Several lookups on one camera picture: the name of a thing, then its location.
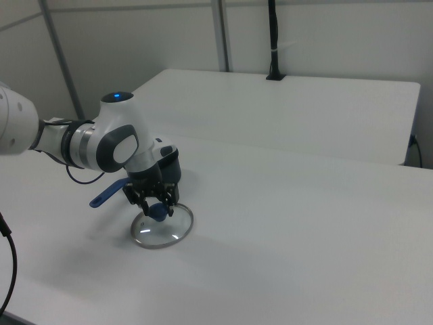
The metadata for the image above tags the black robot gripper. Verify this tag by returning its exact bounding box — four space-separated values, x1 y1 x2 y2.
122 161 180 218

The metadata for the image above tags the glass lid with blue knob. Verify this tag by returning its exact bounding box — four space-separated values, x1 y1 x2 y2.
131 202 195 251

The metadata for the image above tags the adjoining white table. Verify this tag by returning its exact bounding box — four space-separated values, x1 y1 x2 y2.
131 68 421 167

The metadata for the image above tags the blue handled dark saucepan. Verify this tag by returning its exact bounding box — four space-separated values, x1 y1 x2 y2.
89 148 183 209

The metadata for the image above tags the dark cable on robot arm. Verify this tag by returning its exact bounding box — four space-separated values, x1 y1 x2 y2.
64 164 106 186

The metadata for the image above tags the thick black cable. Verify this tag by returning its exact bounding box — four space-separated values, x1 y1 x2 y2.
0 210 18 314

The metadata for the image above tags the grey partition frame post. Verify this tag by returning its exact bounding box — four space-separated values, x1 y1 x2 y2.
210 0 235 72

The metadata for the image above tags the black camera pole with clamp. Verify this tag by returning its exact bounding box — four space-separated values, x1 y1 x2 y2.
265 0 287 81

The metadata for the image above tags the thin black cable by table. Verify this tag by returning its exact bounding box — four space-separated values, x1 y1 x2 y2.
409 134 424 167

